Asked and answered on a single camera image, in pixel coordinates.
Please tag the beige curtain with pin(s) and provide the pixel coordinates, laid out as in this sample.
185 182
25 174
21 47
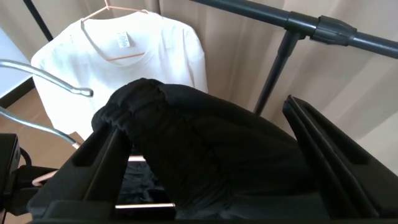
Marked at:
342 87

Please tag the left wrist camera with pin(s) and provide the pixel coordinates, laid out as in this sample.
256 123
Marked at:
7 161

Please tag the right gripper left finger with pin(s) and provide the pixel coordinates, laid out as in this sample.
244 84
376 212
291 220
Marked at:
84 186

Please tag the pink clothes hanger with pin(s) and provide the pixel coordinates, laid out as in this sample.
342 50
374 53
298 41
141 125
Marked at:
124 57
46 76

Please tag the black clothes rack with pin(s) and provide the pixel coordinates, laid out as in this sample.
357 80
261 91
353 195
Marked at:
298 23

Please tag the white printed t-shirt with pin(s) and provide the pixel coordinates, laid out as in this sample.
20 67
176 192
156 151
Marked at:
77 77

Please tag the black garment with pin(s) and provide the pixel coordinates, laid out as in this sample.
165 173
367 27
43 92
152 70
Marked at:
202 140

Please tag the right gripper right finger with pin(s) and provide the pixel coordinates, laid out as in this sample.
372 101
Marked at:
351 180

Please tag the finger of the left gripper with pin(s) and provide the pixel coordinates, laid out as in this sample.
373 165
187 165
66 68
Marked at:
21 200
31 174

